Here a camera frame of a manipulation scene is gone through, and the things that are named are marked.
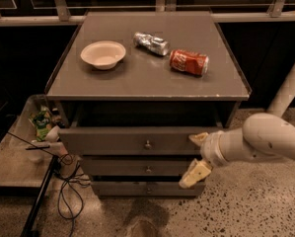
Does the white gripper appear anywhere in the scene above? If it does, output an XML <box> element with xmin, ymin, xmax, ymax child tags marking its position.
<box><xmin>179</xmin><ymin>131</ymin><xmax>228</xmax><ymax>189</ymax></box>

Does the grey top drawer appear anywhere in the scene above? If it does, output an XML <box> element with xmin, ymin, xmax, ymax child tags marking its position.
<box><xmin>59</xmin><ymin>126</ymin><xmax>218</xmax><ymax>156</ymax></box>

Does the grey drawer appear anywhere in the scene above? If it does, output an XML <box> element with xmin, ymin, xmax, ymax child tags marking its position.
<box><xmin>59</xmin><ymin>126</ymin><xmax>218</xmax><ymax>156</ymax></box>
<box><xmin>80</xmin><ymin>156</ymin><xmax>193</xmax><ymax>176</ymax></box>
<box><xmin>91</xmin><ymin>182</ymin><xmax>205</xmax><ymax>198</ymax></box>

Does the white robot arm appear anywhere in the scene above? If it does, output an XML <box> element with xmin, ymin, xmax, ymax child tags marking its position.
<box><xmin>179</xmin><ymin>63</ymin><xmax>295</xmax><ymax>189</ymax></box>

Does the grey wooden drawer cabinet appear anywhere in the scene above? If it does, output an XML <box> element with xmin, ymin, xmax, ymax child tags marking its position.
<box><xmin>46</xmin><ymin>12</ymin><xmax>251</xmax><ymax>184</ymax></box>

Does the grey bottom drawer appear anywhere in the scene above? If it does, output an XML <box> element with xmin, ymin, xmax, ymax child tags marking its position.
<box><xmin>91</xmin><ymin>182</ymin><xmax>205</xmax><ymax>198</ymax></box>

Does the grey middle drawer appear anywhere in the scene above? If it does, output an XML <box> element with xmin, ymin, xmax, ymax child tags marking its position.
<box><xmin>80</xmin><ymin>156</ymin><xmax>193</xmax><ymax>176</ymax></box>

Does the red cola can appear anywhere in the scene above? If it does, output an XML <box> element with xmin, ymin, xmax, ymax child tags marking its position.
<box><xmin>170</xmin><ymin>49</ymin><xmax>209</xmax><ymax>76</ymax></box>

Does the crushed silver can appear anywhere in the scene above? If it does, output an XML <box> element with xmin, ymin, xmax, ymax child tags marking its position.
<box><xmin>133</xmin><ymin>32</ymin><xmax>170</xmax><ymax>56</ymax></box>

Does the white paper bowl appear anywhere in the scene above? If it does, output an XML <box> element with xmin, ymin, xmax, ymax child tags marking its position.
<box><xmin>80</xmin><ymin>40</ymin><xmax>126</xmax><ymax>70</ymax></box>

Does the white cup in bin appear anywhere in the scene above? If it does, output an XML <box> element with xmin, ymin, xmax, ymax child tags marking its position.
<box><xmin>45</xmin><ymin>125</ymin><xmax>60</xmax><ymax>142</ymax></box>

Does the black rod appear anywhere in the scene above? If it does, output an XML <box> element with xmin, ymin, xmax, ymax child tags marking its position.
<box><xmin>26</xmin><ymin>145</ymin><xmax>50</xmax><ymax>150</ymax></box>

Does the green snack wrapper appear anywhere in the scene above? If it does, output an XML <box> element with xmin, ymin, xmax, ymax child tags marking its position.
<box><xmin>29</xmin><ymin>106</ymin><xmax>53</xmax><ymax>141</ymax></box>

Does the black cable on floor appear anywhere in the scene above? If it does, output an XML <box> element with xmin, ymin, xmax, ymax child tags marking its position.
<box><xmin>52</xmin><ymin>153</ymin><xmax>92</xmax><ymax>237</ymax></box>

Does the metal railing frame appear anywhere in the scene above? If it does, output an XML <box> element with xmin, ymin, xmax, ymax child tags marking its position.
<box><xmin>0</xmin><ymin>0</ymin><xmax>295</xmax><ymax>27</ymax></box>

